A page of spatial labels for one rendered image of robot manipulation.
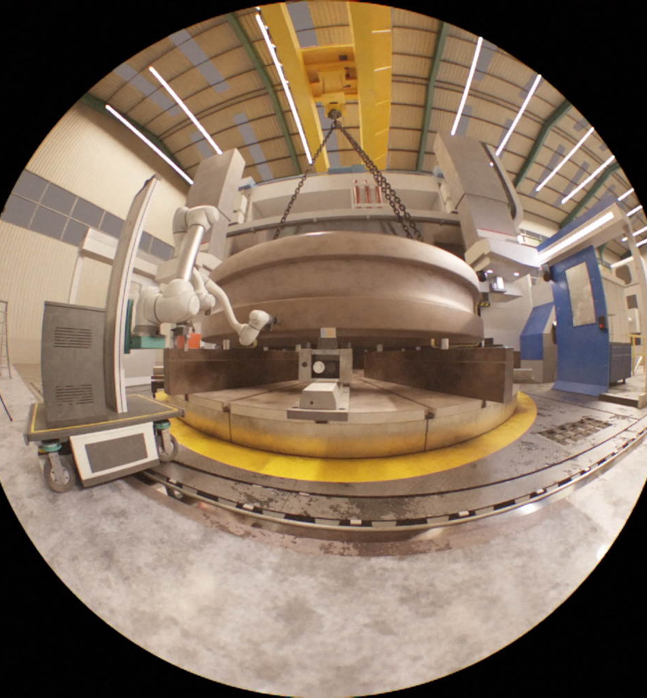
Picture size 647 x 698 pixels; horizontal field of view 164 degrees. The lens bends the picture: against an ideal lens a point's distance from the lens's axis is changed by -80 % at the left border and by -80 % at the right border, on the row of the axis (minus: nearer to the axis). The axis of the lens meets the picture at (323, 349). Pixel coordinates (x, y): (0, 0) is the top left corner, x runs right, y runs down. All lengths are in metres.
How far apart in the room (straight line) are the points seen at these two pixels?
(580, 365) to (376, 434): 3.88
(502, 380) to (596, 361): 2.91
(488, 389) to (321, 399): 1.17
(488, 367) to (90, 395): 2.29
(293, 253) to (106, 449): 1.97
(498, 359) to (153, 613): 1.99
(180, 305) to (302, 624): 1.25
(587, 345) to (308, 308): 4.24
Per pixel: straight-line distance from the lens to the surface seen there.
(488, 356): 1.73
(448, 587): 0.79
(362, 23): 10.99
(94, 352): 1.21
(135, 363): 5.12
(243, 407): 1.52
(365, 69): 11.48
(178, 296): 1.17
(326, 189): 8.54
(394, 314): 1.92
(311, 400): 1.15
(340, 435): 1.38
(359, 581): 0.76
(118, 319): 1.36
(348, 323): 1.82
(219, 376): 2.13
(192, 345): 1.99
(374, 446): 1.43
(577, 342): 4.60
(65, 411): 1.22
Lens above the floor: 0.64
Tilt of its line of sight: 2 degrees up
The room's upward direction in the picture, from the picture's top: straight up
